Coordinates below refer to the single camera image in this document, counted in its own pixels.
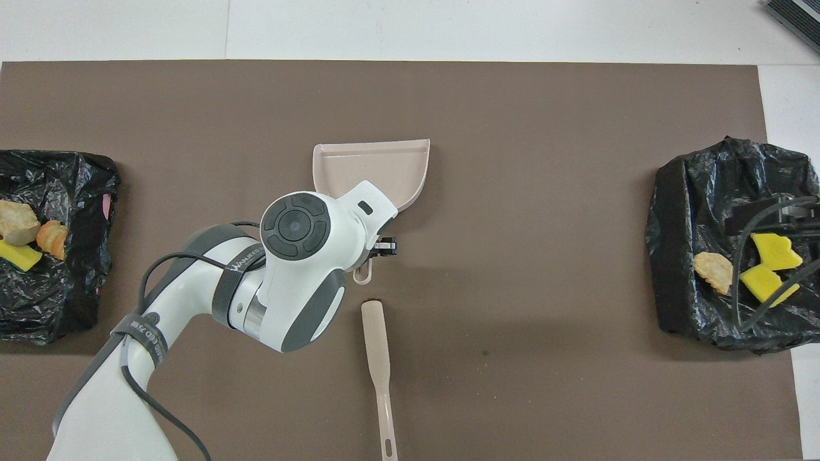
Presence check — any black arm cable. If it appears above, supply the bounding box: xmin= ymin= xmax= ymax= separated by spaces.
xmin=119 ymin=221 xmax=263 ymax=461
xmin=729 ymin=204 xmax=820 ymax=335

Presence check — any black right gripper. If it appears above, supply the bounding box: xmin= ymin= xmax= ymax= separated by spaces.
xmin=724 ymin=196 xmax=820 ymax=240

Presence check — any rounded black bag-lined trash bin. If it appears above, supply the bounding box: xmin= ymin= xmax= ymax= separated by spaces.
xmin=645 ymin=136 xmax=820 ymax=355

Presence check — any dark ribbed panel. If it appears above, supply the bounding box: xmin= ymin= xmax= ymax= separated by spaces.
xmin=762 ymin=0 xmax=820 ymax=38

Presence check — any small yellow sponge piece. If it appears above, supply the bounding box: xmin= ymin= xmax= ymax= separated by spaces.
xmin=0 ymin=239 xmax=43 ymax=273

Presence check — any golden brown bread roll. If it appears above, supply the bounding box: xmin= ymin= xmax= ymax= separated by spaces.
xmin=36 ymin=220 xmax=69 ymax=261

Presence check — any beige brush with black bristles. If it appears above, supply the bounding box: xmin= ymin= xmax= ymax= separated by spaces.
xmin=360 ymin=299 xmax=400 ymax=461

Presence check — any beige plastic dustpan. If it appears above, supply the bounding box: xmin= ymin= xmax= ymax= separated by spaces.
xmin=312 ymin=139 xmax=432 ymax=285

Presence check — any yellow sponge with green side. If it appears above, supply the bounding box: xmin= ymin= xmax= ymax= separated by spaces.
xmin=750 ymin=232 xmax=804 ymax=271

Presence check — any boxy black bag-lined trash bin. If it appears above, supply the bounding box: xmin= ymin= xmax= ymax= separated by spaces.
xmin=0 ymin=149 xmax=121 ymax=346

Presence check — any brown table mat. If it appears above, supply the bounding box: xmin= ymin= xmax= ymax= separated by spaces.
xmin=0 ymin=60 xmax=803 ymax=461

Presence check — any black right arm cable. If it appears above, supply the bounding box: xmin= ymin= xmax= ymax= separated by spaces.
xmin=729 ymin=204 xmax=820 ymax=335

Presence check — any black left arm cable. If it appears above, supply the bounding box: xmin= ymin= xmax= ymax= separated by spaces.
xmin=119 ymin=221 xmax=263 ymax=461

